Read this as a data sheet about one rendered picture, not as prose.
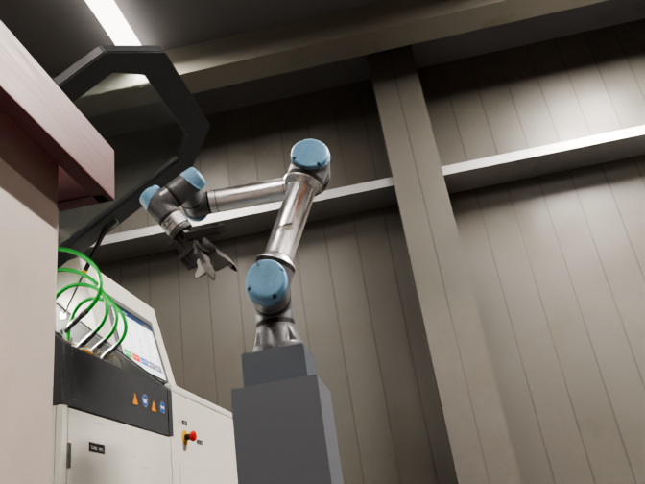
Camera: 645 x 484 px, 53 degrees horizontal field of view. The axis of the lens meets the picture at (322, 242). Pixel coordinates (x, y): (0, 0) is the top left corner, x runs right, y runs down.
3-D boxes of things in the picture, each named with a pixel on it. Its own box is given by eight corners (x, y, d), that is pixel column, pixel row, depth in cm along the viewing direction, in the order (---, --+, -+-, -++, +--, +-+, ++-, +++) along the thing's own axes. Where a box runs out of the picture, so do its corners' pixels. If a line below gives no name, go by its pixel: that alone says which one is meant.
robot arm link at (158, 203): (157, 179, 195) (134, 196, 193) (181, 205, 194) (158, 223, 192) (160, 187, 203) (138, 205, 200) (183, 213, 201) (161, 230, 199)
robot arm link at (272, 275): (284, 321, 188) (335, 163, 210) (278, 303, 175) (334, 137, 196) (245, 310, 190) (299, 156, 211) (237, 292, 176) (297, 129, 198)
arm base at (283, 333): (308, 356, 196) (304, 326, 200) (298, 344, 183) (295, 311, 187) (260, 366, 198) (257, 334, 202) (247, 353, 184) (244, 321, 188)
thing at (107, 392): (71, 406, 165) (72, 345, 171) (55, 409, 165) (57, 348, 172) (169, 435, 221) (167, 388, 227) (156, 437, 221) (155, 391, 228)
